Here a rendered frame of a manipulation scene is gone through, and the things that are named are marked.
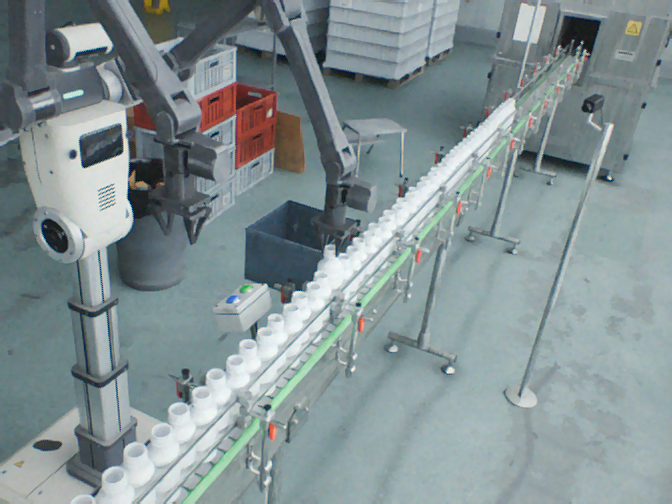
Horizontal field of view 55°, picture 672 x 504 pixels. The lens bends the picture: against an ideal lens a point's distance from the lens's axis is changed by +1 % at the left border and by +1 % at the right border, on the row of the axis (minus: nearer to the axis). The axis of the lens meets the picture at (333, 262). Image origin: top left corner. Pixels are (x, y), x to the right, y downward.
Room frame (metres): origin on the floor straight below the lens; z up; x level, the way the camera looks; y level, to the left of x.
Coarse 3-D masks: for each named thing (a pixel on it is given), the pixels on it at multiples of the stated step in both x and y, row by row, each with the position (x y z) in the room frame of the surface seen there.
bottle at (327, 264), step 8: (328, 248) 1.49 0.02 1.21; (328, 256) 1.46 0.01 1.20; (320, 264) 1.46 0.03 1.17; (328, 264) 1.45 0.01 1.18; (336, 264) 1.46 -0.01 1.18; (328, 272) 1.44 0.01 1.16; (336, 272) 1.45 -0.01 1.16; (328, 280) 1.44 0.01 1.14; (336, 280) 1.45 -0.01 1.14; (336, 288) 1.45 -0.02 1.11
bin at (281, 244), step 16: (288, 208) 2.33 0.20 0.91; (304, 208) 2.30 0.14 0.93; (256, 224) 2.11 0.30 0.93; (272, 224) 2.22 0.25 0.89; (288, 224) 2.32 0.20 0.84; (304, 224) 2.30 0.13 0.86; (256, 240) 2.03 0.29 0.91; (272, 240) 2.01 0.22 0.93; (288, 240) 2.32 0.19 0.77; (304, 240) 2.29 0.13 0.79; (256, 256) 2.03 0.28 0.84; (272, 256) 2.00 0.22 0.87; (288, 256) 1.98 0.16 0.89; (304, 256) 1.95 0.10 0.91; (320, 256) 1.93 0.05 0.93; (256, 272) 2.03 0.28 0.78; (272, 272) 2.00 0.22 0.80; (288, 272) 1.98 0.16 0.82; (304, 272) 1.95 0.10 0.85; (272, 288) 2.00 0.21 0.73
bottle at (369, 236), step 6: (366, 234) 1.70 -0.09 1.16; (372, 234) 1.70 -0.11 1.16; (366, 240) 1.67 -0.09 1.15; (372, 240) 1.67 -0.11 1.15; (366, 246) 1.67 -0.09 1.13; (372, 246) 1.67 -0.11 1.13; (366, 252) 1.65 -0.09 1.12; (372, 252) 1.66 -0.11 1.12; (372, 264) 1.66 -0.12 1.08; (366, 270) 1.65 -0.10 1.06; (372, 270) 1.67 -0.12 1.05; (366, 276) 1.66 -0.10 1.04
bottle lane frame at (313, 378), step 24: (504, 144) 3.23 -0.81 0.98; (480, 168) 2.80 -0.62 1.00; (456, 216) 2.51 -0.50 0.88; (432, 240) 2.19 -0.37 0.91; (408, 264) 1.94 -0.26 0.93; (384, 288) 1.73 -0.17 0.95; (384, 312) 1.77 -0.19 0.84; (336, 336) 1.40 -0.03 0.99; (360, 336) 1.58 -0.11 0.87; (312, 360) 1.28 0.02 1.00; (336, 360) 1.43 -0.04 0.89; (288, 384) 1.18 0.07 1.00; (312, 384) 1.29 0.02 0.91; (288, 408) 1.17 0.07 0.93; (240, 456) 0.97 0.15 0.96; (216, 480) 0.89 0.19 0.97; (240, 480) 0.98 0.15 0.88
